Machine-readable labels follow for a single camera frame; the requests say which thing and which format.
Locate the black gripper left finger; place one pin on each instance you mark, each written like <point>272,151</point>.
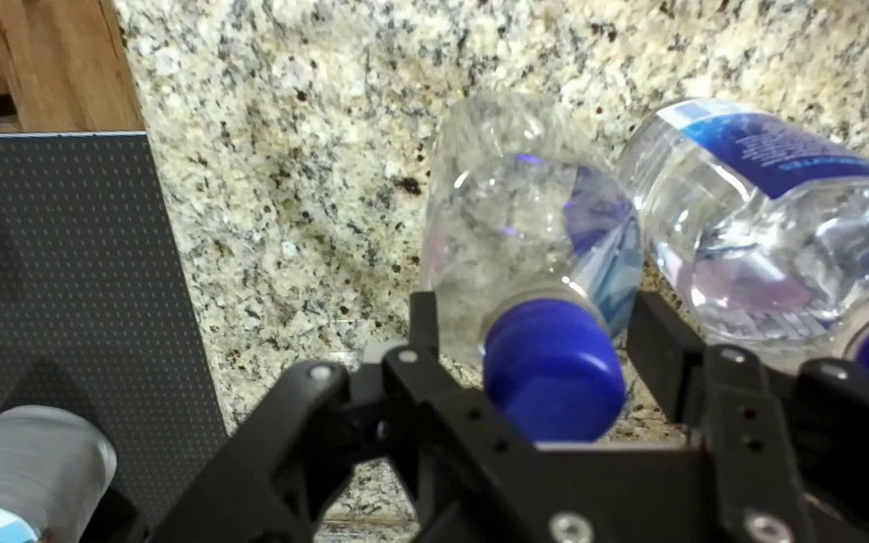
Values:
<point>425,324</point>

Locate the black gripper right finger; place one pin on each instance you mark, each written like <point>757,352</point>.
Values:
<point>667,356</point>

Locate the clear water bottle blue cap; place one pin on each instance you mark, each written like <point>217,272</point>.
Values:
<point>535,259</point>

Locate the grey plastic bottle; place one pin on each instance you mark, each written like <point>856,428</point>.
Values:
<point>53,475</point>

